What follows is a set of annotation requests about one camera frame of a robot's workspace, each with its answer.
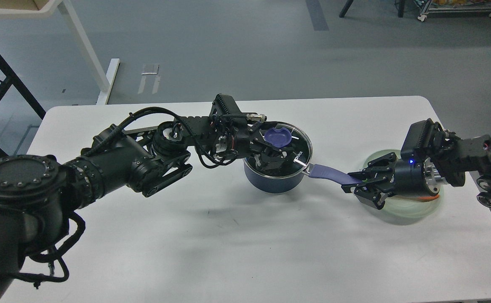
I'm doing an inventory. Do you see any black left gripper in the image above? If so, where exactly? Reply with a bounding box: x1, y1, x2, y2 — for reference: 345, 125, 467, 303
234, 123, 298, 171

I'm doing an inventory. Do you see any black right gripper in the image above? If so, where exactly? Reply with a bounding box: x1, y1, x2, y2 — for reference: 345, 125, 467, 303
341, 153, 426, 210

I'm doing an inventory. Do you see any glass lid with purple knob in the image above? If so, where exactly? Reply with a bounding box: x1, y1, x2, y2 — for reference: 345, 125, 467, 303
243, 121, 313, 180

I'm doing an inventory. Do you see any blue pot with purple handle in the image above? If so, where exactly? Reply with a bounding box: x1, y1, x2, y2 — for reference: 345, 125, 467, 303
244, 161, 361, 193

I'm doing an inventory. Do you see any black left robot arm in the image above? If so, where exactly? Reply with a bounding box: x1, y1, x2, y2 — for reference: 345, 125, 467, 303
0, 106, 293, 299

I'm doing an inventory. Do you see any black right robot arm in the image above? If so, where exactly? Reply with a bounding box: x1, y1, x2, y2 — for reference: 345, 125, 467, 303
342, 130, 491, 210

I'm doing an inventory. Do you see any pale green plate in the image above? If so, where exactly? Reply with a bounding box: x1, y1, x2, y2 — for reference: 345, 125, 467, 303
375, 149, 445, 219

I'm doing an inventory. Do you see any orange toy carrot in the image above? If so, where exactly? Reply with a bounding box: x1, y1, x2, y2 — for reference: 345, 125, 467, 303
393, 194, 440, 203

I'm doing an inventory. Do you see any metal wheeled cart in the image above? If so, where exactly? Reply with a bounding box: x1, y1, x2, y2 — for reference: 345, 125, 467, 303
417, 0, 491, 22

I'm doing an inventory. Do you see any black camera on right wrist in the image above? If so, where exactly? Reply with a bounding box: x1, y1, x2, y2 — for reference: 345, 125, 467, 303
400, 118, 445, 161

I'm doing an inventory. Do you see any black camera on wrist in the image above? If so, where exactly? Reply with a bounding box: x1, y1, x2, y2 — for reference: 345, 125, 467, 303
400, 118, 445, 161
208, 94, 268, 127

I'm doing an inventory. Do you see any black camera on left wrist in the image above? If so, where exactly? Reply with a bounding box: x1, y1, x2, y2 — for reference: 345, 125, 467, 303
208, 94, 268, 127

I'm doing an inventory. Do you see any white table leg frame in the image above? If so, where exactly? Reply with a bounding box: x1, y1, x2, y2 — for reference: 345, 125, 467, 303
0, 0, 120, 105

